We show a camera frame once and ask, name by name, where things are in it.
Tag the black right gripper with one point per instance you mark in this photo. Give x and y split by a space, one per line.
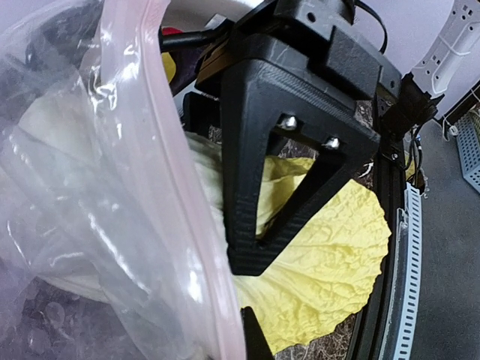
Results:
309 40

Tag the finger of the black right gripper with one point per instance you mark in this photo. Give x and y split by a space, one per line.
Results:
288 148

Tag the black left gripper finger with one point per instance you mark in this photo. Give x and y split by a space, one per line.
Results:
257 347

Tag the clear zip top bag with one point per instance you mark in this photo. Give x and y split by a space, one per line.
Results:
109 247

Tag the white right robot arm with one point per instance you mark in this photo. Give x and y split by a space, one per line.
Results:
422 88

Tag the dark purple toy eggplant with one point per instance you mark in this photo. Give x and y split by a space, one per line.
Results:
186 61

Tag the yellow toy lemon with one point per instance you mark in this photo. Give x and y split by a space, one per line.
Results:
169 66

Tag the blue background basket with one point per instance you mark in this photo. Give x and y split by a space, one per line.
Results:
468 147

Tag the white slotted cable duct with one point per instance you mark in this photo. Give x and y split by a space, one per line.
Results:
412 228

